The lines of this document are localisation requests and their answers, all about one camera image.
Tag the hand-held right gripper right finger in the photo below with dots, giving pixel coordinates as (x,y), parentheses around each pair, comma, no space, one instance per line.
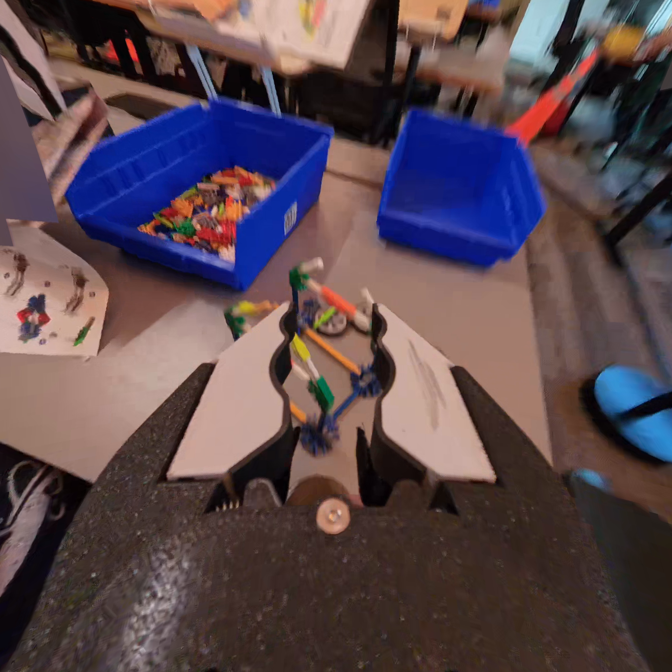
(425,420)

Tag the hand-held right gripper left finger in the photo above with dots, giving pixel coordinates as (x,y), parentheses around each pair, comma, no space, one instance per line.
(236,399)

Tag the printed instruction sheet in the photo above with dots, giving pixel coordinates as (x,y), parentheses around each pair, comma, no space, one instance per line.
(52,315)

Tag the colourful construction toy model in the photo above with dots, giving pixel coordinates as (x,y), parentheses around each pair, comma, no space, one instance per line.
(336,302)

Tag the blue slipper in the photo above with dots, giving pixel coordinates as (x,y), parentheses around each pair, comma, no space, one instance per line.
(590,479)
(619,393)

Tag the pile of colourful construction pieces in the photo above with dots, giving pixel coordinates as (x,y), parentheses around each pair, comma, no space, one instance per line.
(210,215)

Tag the dark printed garment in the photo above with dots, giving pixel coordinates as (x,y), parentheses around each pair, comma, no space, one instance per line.
(31,514)

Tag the empty blue plastic bin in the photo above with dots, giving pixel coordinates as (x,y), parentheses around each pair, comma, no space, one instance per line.
(451,178)

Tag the blue plastic bin with label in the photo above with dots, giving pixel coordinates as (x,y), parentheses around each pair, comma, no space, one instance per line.
(131,173)

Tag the grey flat panel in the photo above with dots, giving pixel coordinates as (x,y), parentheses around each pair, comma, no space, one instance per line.
(21,157)

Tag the orange plastic object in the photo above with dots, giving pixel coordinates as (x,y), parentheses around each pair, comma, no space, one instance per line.
(551,102)

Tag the wooden table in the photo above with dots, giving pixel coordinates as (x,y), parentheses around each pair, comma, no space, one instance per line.
(294,36)

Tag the black metal frame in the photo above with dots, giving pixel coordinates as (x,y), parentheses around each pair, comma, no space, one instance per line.
(638,210)

